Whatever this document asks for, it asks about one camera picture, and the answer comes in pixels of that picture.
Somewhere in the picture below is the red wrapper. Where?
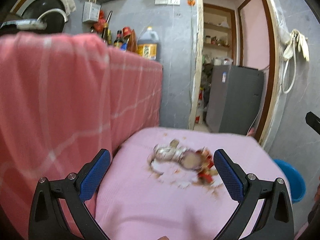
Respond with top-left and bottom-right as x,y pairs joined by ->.
196,147 -> 217,185

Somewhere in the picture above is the right human hand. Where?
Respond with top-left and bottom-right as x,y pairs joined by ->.
308,184 -> 320,224

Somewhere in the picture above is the blue plastic bucket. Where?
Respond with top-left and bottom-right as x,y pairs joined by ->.
274,159 -> 306,203

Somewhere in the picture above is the pink table cloth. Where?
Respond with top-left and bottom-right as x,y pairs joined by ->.
95,127 -> 284,239

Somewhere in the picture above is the red white sack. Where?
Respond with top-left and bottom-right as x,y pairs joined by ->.
195,88 -> 204,124

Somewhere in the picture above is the grey refrigerator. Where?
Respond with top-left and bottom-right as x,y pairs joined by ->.
206,65 -> 264,135

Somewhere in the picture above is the red plaid cloth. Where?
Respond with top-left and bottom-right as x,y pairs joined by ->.
1,32 -> 163,238

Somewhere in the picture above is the dark soy sauce bottle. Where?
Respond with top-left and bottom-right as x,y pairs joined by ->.
113,30 -> 124,49

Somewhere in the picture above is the large cooking oil jug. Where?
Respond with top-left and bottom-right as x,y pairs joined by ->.
137,27 -> 160,61

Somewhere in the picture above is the black wok pan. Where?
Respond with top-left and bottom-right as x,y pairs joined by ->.
21,0 -> 68,34

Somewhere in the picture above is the metal box grater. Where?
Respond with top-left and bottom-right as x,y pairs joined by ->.
82,2 -> 101,23

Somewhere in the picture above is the chrome curved faucet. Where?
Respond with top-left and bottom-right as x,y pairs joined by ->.
37,8 -> 68,23

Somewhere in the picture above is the white hose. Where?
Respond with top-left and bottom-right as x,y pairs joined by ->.
281,52 -> 298,94

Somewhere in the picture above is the orange wall hook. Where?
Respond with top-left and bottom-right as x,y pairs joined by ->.
187,0 -> 196,7

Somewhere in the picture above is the white wall socket plate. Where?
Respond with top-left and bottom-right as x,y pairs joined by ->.
155,0 -> 181,5

